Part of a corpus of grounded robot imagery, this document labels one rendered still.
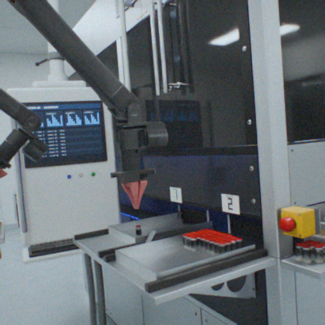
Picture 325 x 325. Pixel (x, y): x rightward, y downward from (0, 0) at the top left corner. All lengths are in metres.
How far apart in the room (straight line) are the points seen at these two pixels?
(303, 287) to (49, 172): 1.20
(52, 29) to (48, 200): 1.08
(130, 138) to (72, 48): 0.25
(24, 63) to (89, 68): 5.70
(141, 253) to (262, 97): 0.61
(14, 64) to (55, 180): 4.86
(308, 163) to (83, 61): 0.72
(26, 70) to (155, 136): 5.68
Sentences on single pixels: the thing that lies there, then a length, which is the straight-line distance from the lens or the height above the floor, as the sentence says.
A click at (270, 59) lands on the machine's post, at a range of 1.06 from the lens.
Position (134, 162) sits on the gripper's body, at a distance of 0.87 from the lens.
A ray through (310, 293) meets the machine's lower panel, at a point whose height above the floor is 0.74.
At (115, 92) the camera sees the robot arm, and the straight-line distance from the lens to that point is 0.85.
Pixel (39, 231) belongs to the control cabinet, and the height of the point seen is 0.86.
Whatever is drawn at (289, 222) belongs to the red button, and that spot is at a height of 1.00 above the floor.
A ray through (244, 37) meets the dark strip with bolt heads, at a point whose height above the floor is 1.53.
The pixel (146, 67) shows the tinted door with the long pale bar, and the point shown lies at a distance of 1.64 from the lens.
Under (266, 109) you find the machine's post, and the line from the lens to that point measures 1.04.
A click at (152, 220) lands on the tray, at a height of 0.90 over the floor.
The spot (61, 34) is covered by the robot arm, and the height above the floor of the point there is 1.49.
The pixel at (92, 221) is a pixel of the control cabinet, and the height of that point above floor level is 0.87.
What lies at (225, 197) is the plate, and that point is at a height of 1.04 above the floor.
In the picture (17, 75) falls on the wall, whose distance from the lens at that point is 6.46.
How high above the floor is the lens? 1.24
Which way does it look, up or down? 3 degrees down
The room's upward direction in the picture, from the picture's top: 4 degrees counter-clockwise
